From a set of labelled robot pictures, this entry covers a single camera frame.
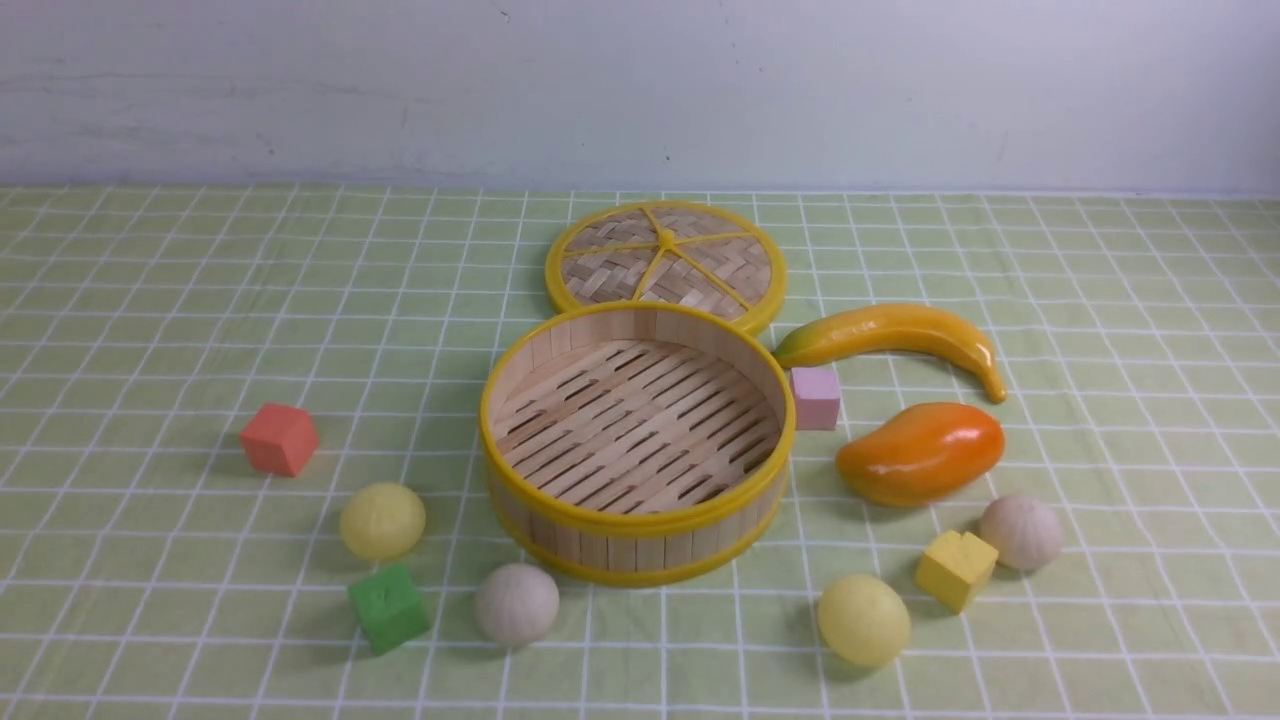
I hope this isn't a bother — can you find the orange toy mango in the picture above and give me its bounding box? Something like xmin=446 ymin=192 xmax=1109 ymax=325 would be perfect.
xmin=835 ymin=402 xmax=1006 ymax=509

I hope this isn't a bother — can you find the yellow toy banana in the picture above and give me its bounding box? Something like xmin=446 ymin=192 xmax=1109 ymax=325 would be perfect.
xmin=772 ymin=304 xmax=1009 ymax=404

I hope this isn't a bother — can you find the red cube block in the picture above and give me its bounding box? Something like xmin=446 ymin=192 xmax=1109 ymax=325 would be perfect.
xmin=239 ymin=404 xmax=319 ymax=477

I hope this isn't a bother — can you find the green cube block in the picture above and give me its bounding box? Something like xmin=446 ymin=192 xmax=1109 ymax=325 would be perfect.
xmin=347 ymin=564 xmax=431 ymax=657

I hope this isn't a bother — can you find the bamboo steamer tray yellow rim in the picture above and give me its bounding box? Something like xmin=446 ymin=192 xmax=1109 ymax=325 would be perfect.
xmin=477 ymin=302 xmax=796 ymax=587

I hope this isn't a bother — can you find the white bun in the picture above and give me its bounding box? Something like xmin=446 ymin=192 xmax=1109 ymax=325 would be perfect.
xmin=977 ymin=495 xmax=1065 ymax=571
xmin=474 ymin=562 xmax=561 ymax=648

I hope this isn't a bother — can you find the pink cube block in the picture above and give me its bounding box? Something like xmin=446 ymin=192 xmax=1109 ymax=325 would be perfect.
xmin=790 ymin=365 xmax=842 ymax=430

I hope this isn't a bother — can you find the woven bamboo steamer lid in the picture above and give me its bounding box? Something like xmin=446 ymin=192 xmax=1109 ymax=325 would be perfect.
xmin=544 ymin=200 xmax=787 ymax=334

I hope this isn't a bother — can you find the green checkered tablecloth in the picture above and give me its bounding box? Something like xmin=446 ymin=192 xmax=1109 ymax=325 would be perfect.
xmin=1 ymin=186 xmax=1279 ymax=719

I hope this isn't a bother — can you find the yellow cube block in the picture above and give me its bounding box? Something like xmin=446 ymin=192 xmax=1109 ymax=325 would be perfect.
xmin=914 ymin=530 xmax=998 ymax=614

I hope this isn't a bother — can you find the yellow bun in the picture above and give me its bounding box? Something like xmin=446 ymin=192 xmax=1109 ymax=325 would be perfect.
xmin=339 ymin=482 xmax=428 ymax=562
xmin=815 ymin=574 xmax=911 ymax=667

